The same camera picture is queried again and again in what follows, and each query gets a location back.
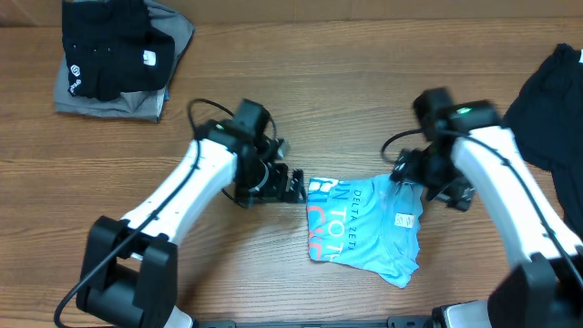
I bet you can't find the light blue t-shirt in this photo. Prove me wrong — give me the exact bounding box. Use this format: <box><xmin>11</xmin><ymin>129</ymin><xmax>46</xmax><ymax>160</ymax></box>
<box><xmin>306</xmin><ymin>174</ymin><xmax>423</xmax><ymax>288</ymax></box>

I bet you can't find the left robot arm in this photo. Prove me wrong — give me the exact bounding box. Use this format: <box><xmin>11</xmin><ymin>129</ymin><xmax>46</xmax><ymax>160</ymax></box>
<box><xmin>67</xmin><ymin>99</ymin><xmax>306</xmax><ymax>328</ymax></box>

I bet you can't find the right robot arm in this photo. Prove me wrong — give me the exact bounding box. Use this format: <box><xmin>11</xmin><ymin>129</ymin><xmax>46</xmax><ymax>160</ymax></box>
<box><xmin>388</xmin><ymin>87</ymin><xmax>582</xmax><ymax>328</ymax></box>

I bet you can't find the black garment at right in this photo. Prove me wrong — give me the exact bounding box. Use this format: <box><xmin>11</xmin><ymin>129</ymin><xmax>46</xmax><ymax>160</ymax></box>
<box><xmin>503</xmin><ymin>44</ymin><xmax>582</xmax><ymax>236</ymax></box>

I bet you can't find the grey folded garment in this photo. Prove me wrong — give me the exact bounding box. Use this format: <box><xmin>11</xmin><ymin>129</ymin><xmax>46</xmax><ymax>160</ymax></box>
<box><xmin>54</xmin><ymin>0</ymin><xmax>195</xmax><ymax>122</ymax></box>

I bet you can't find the black folded garment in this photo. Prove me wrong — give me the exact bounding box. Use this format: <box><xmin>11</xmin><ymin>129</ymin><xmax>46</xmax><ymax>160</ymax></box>
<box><xmin>62</xmin><ymin>0</ymin><xmax>175</xmax><ymax>101</ymax></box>

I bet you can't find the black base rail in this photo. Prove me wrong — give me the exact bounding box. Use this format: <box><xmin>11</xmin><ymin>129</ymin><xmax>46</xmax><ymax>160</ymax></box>
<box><xmin>193</xmin><ymin>315</ymin><xmax>446</xmax><ymax>328</ymax></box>

